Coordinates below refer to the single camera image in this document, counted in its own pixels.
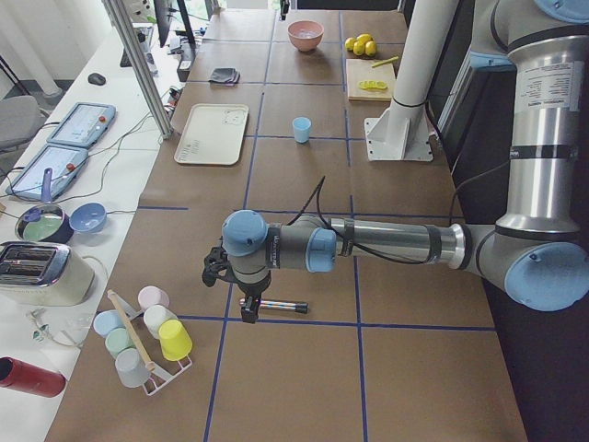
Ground wooden cutting board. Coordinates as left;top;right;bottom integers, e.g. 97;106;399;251
345;59;396;101

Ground blue teach pendant far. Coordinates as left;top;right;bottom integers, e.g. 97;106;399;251
46;102;117;149

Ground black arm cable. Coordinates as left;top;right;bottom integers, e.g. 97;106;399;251
284;175;427;265

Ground yellow knife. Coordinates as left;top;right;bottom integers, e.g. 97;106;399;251
371;56;399;68

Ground lemon slice on board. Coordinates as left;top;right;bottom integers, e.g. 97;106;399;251
358;80;378;90

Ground yellow cup on rack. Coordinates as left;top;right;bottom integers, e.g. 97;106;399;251
158;320;192;361

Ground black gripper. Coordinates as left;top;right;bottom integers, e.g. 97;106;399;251
237;273;271;323

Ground blue teach pendant near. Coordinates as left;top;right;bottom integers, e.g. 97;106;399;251
6;144;88;201

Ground red cylinder container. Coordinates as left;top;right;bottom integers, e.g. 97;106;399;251
1;356;66;398

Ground blue bowl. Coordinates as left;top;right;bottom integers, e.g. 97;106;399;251
69;203;107;234

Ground pink bowl with ice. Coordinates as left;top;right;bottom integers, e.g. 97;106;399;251
287;20;324;52

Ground striped metal muddler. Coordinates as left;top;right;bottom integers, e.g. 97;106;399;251
260;299;308;314

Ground cream bear serving tray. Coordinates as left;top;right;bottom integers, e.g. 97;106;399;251
174;103;249;166

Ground white cup on rack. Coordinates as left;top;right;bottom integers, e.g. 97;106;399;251
143;304;178;340

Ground aluminium frame post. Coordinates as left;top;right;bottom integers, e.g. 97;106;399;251
102;0;174;140

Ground cream toaster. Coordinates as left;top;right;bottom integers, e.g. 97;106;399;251
1;241;95;307

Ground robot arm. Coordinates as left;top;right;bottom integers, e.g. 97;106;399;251
218;1;588;323

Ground light blue plastic cup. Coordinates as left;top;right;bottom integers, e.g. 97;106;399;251
292;116;312;144

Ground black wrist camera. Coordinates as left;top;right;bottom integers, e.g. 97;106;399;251
202;246;234;287

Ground grey folded cloth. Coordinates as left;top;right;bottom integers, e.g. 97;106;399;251
208;67;240;86

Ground whole yellow lemon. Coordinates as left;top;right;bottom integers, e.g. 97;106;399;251
355;33;373;44

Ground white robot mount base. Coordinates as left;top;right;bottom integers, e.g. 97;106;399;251
364;0;458;161

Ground grey cup on rack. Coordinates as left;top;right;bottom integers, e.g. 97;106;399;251
115;348;150;388

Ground pink cup on rack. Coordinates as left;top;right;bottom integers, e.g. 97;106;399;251
137;285;170;311

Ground black computer mouse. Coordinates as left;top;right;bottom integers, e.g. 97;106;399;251
87;73;107;86

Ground blue teach pendant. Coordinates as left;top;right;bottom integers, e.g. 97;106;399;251
46;102;117;149
6;144;88;201

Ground light blue rack cup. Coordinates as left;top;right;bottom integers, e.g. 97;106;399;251
93;309;124;339

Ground grey office chair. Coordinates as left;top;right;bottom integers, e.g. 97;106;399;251
0;96;50;156

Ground white wire cup rack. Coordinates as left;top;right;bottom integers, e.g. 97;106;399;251
107;289;193;396

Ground green cup on rack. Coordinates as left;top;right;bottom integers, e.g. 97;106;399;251
105;328;134;359

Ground blue saucepan with handle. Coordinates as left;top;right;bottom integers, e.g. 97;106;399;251
15;168;74;244

